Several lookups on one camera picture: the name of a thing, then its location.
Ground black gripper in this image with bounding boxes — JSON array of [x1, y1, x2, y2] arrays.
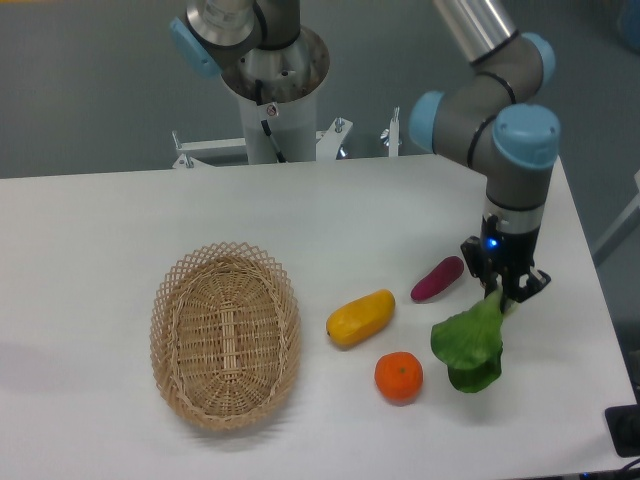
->
[[461, 215, 551, 311]]

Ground green leafy vegetable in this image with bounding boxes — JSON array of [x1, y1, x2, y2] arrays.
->
[[430, 289, 507, 394]]

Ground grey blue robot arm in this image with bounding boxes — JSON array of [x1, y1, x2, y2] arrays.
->
[[169, 1, 561, 310]]

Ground purple sweet potato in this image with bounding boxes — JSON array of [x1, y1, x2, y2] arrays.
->
[[410, 256, 464, 302]]

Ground white table leg at right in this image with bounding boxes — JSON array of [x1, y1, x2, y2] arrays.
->
[[592, 172, 639, 267]]

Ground yellow mango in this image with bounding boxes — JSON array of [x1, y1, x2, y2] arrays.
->
[[326, 289, 396, 348]]

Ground orange tangerine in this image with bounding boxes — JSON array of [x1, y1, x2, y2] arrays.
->
[[374, 351, 424, 403]]

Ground black device at table edge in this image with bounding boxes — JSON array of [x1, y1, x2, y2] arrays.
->
[[604, 404, 639, 458]]

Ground woven wicker basket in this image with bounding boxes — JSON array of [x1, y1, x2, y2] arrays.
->
[[150, 242, 301, 432]]

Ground white metal base frame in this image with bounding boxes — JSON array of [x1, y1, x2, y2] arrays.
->
[[170, 105, 403, 170]]

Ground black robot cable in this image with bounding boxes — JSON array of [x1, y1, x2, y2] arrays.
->
[[254, 78, 289, 164]]

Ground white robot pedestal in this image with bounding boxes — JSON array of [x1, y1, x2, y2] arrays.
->
[[222, 27, 330, 135]]

